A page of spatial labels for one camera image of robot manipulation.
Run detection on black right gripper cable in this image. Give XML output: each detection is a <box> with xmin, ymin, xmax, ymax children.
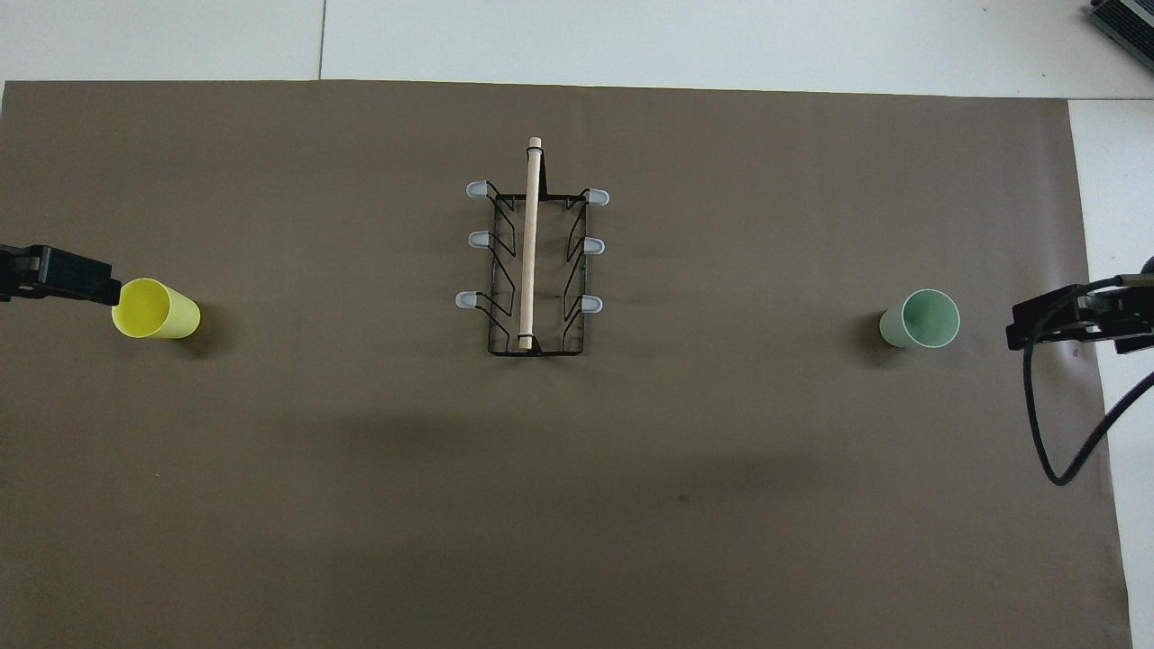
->
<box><xmin>1021</xmin><ymin>275</ymin><xmax>1154</xmax><ymax>488</ymax></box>

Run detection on pale green plastic cup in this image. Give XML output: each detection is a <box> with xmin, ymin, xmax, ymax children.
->
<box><xmin>879</xmin><ymin>288</ymin><xmax>962</xmax><ymax>350</ymax></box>

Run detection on grey ribbed electronics box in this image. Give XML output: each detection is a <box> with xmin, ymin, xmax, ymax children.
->
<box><xmin>1085</xmin><ymin>0</ymin><xmax>1154</xmax><ymax>49</ymax></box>

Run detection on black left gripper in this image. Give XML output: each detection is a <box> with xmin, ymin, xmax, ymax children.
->
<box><xmin>0</xmin><ymin>244</ymin><xmax>124</xmax><ymax>308</ymax></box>

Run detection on brown paper table mat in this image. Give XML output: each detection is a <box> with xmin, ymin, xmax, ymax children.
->
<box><xmin>0</xmin><ymin>79</ymin><xmax>1133</xmax><ymax>649</ymax></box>

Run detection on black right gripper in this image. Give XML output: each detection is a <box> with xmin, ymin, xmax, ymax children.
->
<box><xmin>1006</xmin><ymin>274</ymin><xmax>1154</xmax><ymax>355</ymax></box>

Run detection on yellow plastic cup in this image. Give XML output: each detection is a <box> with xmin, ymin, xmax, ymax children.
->
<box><xmin>111</xmin><ymin>278</ymin><xmax>202</xmax><ymax>341</ymax></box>

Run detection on black wire cup rack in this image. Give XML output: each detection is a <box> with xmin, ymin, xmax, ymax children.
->
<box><xmin>454</xmin><ymin>136</ymin><xmax>612</xmax><ymax>358</ymax></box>

